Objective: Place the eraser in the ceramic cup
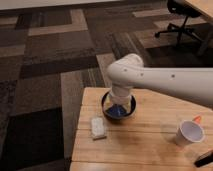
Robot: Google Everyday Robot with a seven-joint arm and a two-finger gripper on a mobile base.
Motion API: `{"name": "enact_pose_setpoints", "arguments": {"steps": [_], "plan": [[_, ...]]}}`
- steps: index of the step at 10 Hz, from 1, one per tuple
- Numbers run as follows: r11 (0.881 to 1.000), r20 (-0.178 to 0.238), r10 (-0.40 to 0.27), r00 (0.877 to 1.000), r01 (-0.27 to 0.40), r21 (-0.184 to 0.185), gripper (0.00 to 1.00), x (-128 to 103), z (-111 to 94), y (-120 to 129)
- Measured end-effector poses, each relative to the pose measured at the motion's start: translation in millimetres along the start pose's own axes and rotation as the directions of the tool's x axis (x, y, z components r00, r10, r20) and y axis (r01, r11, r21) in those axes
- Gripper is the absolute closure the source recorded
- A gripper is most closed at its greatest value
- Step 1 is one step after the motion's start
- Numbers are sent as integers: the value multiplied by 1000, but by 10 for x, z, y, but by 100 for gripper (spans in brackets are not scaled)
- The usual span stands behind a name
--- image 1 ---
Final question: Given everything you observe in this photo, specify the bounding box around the light wooden desk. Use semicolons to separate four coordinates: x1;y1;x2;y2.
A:
184;0;213;56

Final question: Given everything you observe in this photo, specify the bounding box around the black office chair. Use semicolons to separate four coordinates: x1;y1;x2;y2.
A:
154;0;203;48

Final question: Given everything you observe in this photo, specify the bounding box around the black remote-like object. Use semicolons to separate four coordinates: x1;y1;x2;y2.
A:
194;150;213;167

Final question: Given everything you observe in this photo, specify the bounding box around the white eraser block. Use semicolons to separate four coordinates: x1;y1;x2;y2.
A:
91;117;106;140

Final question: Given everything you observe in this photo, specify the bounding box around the orange marker tip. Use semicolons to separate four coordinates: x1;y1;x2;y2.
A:
193;116;202;124

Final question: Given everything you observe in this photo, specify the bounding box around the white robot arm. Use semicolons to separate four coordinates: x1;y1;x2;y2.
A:
102;53;213;118

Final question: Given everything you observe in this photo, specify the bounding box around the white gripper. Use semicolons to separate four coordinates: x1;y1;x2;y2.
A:
103;85;131;115

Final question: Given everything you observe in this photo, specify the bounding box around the dark blue ceramic bowl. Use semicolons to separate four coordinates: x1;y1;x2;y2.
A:
101;92;136;120

